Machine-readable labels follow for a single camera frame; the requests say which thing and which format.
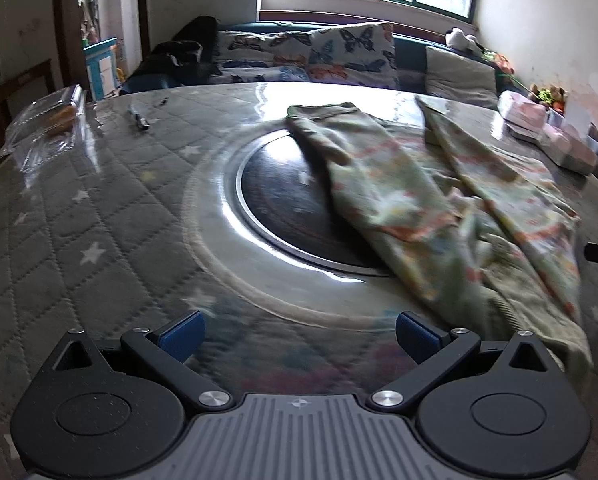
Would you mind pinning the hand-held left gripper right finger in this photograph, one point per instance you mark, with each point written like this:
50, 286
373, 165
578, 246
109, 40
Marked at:
416, 336

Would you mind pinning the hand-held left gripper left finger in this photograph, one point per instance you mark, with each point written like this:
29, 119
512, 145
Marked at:
184, 336

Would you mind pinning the green patterned pants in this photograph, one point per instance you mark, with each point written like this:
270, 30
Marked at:
404, 195

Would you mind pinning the open soft tissue pack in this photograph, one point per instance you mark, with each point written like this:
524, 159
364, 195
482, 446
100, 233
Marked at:
571, 152

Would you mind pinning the plastic wrapped tissue packs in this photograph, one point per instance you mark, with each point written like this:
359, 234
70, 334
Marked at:
521, 112

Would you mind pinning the round black built-in cooktop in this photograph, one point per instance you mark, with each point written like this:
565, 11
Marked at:
279, 200

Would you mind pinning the brown green plush toys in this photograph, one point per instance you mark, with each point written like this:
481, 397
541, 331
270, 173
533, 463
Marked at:
546, 96

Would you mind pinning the orange green plush toy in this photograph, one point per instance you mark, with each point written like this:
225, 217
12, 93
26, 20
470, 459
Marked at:
501, 62

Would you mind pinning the black marker pen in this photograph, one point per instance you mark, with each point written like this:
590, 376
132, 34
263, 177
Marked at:
140, 119

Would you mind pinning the grey pillow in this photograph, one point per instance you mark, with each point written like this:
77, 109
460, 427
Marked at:
459, 77

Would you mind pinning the clear plastic clamshell container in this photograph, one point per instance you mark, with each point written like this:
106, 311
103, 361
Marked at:
44, 125

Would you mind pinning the white plush toy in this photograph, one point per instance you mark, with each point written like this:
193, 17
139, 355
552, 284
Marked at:
463, 39

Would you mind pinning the blue cushioned bench sofa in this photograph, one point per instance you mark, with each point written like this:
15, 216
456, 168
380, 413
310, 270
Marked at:
409, 55

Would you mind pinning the blue white small cabinet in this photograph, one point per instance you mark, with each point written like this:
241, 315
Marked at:
101, 67

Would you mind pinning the dark wooden chair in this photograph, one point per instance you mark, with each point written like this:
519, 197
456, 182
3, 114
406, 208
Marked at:
21, 85

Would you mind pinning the dark wooden door frame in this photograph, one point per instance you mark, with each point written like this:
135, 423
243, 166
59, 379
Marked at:
66, 20

